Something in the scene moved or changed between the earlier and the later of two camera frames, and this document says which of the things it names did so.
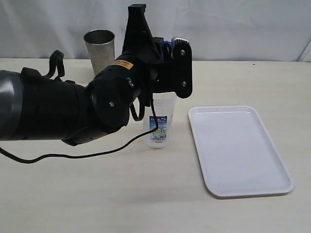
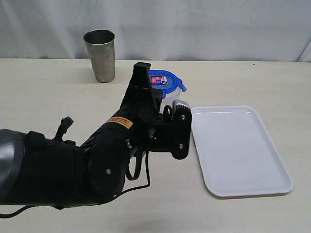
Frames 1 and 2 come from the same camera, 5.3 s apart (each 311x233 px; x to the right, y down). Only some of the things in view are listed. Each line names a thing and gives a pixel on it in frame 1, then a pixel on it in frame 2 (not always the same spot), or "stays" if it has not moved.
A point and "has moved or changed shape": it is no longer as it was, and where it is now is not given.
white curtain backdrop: x=218 y=30 stays
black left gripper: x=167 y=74 -> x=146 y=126
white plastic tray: x=237 y=157 stays
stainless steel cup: x=101 y=44 stays
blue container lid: x=171 y=43 has moved or changed shape
